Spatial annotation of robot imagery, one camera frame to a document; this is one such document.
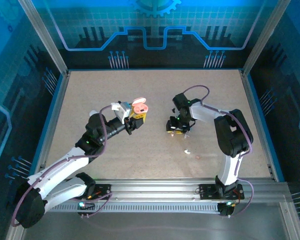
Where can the aluminium frame post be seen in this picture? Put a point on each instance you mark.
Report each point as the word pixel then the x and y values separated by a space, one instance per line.
pixel 266 37
pixel 43 37

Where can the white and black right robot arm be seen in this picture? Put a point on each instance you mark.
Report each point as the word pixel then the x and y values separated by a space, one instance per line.
pixel 230 135

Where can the pink earbud charging case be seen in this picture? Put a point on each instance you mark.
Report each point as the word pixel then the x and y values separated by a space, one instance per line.
pixel 141 108

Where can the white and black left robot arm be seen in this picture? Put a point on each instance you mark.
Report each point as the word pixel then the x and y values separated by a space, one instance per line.
pixel 55 170

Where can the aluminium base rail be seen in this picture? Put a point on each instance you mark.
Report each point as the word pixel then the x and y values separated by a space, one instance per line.
pixel 152 187

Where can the white earbud charging case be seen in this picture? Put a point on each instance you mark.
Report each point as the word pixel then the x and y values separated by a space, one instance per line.
pixel 92 113

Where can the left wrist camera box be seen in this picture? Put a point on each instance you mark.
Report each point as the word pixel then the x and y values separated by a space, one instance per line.
pixel 121 111

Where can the grey metal front plate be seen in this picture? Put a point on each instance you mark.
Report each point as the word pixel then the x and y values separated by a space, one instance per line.
pixel 152 227

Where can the aluminium side frame rail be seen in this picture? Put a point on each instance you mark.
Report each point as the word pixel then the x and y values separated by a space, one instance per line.
pixel 53 120
pixel 258 120

